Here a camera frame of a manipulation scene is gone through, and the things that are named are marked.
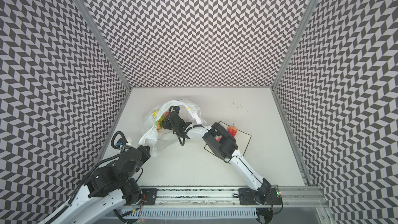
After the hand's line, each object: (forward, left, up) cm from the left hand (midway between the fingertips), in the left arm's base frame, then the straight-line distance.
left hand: (151, 148), depth 74 cm
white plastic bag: (+2, -1, +2) cm, 3 cm away
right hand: (+21, +1, -14) cm, 25 cm away
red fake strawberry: (+17, -6, +5) cm, 18 cm away
